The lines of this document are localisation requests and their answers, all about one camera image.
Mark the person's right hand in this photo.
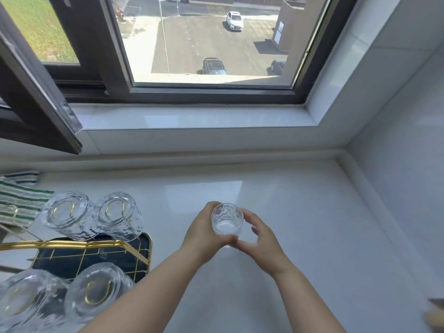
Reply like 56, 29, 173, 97
235, 208, 295, 279

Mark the person's left hand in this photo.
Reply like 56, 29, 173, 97
179, 201, 239, 265

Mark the clear textured glass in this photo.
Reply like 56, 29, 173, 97
37, 191, 99, 241
210, 203, 245, 237
0, 268, 72, 333
64, 262, 136, 323
92, 191, 145, 242

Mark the gold wire cup rack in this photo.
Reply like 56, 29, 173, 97
0, 203, 153, 285

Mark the person's left forearm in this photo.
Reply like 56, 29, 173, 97
78, 247, 210, 333

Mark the person's right forearm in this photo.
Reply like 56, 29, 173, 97
274, 265, 347, 333

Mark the green striped cloth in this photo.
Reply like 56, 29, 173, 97
0, 179, 56, 233

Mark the blue striped cloth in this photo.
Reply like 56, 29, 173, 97
0, 171, 41, 186

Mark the dark brown open window sash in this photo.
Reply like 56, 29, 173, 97
0, 1, 84, 155

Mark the white car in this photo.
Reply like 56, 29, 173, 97
226, 11, 245, 32

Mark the grey outbuilding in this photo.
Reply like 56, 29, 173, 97
271, 0, 313, 52

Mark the dark brown fixed window frame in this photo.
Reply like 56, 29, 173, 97
45, 0, 361, 105

